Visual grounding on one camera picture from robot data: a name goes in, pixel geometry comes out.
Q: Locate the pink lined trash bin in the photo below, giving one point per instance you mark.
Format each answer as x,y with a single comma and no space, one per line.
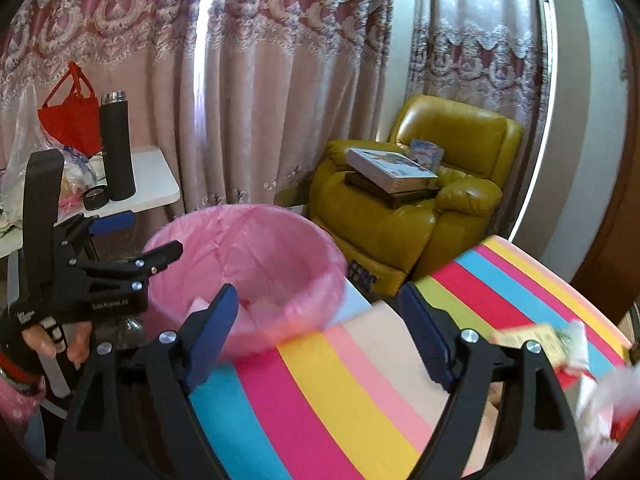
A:
280,260

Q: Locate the person's pink patterned clothing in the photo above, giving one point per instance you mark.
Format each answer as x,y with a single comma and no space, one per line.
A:
15,410

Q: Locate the brown wooden door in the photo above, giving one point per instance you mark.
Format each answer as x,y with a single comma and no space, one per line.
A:
615,210

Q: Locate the yellow paper packet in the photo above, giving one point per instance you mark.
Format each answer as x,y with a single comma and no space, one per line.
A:
530,342

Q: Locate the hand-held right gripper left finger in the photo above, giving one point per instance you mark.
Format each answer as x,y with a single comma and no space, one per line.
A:
215,332

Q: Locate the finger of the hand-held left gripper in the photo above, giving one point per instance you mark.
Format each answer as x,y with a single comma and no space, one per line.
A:
112,223
160,255

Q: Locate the red tote bag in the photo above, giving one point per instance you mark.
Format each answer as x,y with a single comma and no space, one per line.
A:
70,120

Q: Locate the white folding table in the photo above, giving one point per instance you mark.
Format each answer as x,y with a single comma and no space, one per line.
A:
150,180

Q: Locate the yellow leather armchair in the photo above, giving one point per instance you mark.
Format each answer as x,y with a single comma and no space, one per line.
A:
380,225

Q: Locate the dark flat box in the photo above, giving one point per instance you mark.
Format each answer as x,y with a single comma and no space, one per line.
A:
400,198

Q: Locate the white crumpled wrapper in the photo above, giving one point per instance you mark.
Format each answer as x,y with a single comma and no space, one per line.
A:
600,410

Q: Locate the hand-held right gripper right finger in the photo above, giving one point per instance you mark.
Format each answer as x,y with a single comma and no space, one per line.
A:
425,342

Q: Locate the small blue picture box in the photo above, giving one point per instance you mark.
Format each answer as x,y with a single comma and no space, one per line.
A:
425,152

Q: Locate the pink lace curtain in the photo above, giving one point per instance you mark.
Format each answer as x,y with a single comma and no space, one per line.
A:
240,85
475,50

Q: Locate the white flat cardboard box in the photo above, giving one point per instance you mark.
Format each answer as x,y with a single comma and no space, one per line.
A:
385,167

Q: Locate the black thermos bottle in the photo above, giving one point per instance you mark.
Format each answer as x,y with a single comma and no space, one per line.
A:
117,150

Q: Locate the person's left hand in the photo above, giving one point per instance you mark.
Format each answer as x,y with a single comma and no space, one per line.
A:
42,342

